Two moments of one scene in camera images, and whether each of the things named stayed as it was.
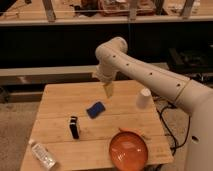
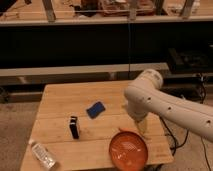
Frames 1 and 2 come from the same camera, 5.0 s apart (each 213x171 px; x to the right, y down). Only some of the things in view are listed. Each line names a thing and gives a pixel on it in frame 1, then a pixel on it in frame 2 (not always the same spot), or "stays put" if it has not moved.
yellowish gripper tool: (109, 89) → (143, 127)
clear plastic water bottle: (45, 157) stays put
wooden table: (78, 121) stays put
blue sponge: (95, 110) stays put
